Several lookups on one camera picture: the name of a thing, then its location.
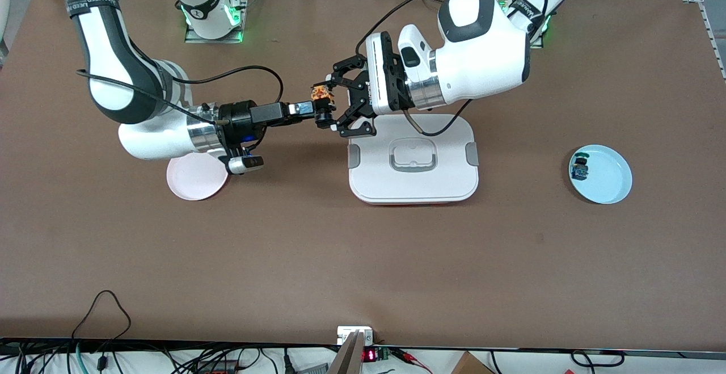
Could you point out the brown cardboard box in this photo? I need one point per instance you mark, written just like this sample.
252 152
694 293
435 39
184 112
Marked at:
471 365

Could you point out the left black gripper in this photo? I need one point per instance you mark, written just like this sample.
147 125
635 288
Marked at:
388 79

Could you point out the green push-button switch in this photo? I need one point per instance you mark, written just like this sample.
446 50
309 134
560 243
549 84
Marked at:
580 168

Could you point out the red digit display module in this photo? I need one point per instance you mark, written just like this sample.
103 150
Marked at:
369 355

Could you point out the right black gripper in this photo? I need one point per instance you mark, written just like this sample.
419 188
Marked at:
239 120

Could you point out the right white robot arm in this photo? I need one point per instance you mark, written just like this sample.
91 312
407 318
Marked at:
102 33

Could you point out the grey flat bar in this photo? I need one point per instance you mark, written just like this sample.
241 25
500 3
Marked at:
349 357

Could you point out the light blue round plate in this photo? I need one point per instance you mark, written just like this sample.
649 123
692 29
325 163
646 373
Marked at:
607 178

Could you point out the pink round plate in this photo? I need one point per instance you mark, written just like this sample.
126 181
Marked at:
195 184

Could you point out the orange push-button switch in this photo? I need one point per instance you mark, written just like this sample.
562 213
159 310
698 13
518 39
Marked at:
323 93

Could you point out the small green circuit board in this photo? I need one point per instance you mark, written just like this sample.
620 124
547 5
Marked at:
383 354

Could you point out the white lidded container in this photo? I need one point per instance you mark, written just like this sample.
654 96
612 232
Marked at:
414 184

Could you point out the small white box device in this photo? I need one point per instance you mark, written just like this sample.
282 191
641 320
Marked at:
346 333

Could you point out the black and red power strip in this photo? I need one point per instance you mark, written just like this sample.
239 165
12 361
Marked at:
218 368

